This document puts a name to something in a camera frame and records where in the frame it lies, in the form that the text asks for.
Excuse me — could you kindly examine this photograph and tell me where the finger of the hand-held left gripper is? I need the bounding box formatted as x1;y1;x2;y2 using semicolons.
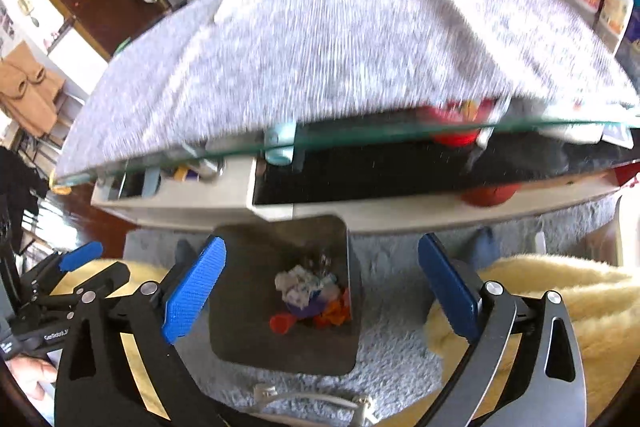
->
22;261;132;323
20;241;104;295

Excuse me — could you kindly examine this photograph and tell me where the black garment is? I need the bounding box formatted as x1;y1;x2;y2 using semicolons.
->
0;147;49;258

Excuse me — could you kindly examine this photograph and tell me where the yellow fluffy blanket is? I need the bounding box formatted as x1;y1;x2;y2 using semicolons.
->
50;254;640;425

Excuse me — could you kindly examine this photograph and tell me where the person's left hand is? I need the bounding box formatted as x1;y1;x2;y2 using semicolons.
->
10;354;58;403

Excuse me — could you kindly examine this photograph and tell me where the red orange snack wrapper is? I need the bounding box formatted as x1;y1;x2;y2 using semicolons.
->
312;289;354;328

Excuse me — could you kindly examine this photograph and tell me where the beige coat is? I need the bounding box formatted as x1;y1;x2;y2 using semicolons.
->
0;42;66;138

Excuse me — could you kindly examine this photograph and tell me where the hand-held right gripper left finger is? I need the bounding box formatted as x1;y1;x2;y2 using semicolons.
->
54;236;228;427

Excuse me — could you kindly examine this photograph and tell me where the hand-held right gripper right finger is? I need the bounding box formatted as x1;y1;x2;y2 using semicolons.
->
417;233;587;427

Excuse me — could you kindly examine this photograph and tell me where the white cable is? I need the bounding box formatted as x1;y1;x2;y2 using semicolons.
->
252;384;376;426

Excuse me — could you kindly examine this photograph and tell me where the grey table mat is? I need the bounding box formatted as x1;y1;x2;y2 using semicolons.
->
55;0;640;180

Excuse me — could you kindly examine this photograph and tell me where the orange plastic cup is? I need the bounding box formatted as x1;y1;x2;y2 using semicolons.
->
269;313;297;337

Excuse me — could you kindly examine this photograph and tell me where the grey rug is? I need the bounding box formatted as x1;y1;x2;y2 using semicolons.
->
122;197;621;418

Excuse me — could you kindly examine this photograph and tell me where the grey metal trash bin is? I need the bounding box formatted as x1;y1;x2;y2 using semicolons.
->
206;214;362;376

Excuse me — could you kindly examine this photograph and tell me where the white tissue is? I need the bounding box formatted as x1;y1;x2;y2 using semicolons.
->
274;264;341;308

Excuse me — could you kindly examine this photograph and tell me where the light blue table support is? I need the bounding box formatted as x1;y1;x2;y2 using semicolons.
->
264;121;297;166
142;167;162;198

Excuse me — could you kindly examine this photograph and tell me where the white glass-top coffee table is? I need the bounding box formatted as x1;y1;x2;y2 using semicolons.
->
50;97;640;238

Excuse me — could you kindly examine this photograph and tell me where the red container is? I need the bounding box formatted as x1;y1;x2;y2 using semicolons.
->
425;99;501;148

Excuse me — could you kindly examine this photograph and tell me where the purple plastic bowl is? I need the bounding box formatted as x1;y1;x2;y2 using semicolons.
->
287;292;327;321

